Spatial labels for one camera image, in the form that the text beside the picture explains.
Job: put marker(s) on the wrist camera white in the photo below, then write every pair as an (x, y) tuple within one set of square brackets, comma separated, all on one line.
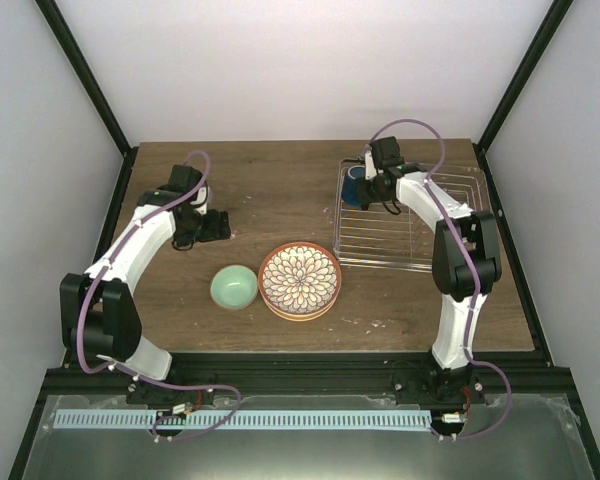
[(203, 197), (370, 168)]

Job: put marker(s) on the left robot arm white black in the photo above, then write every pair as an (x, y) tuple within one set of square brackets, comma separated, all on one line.
[(99, 320)]

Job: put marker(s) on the right black frame post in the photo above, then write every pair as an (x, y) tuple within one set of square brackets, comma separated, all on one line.
[(542, 38)]

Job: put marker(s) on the light blue slotted cable duct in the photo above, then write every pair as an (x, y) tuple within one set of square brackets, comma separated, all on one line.
[(381, 420)]

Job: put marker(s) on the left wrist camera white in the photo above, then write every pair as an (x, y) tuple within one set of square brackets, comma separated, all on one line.
[(203, 197)]

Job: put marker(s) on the left black frame post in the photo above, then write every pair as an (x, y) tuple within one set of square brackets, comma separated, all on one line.
[(61, 30)]

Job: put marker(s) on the orange plate at stack bottom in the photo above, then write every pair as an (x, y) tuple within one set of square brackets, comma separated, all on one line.
[(311, 311)]

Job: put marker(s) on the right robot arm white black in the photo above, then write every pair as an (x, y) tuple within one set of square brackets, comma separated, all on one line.
[(466, 259)]

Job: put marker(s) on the black frame post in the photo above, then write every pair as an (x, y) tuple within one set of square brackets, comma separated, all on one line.
[(542, 38), (61, 30)]

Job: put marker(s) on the dark blue mug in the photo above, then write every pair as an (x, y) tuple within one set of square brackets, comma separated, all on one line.
[(352, 186)]

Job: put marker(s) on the floral patterned orange-rim plate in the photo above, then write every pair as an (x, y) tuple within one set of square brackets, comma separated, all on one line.
[(299, 273)]

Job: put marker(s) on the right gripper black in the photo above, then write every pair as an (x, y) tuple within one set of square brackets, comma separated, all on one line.
[(364, 199)]

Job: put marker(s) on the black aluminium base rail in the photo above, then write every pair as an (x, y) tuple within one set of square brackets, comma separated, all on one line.
[(409, 378)]

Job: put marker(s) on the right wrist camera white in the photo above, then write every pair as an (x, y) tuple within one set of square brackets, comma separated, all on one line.
[(370, 168)]

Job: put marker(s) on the metal wire dish rack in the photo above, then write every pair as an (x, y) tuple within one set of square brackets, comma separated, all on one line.
[(376, 238)]

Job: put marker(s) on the light green ceramic bowl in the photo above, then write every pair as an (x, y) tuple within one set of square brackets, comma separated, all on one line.
[(234, 287)]

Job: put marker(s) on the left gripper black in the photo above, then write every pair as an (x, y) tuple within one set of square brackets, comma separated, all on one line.
[(217, 230)]

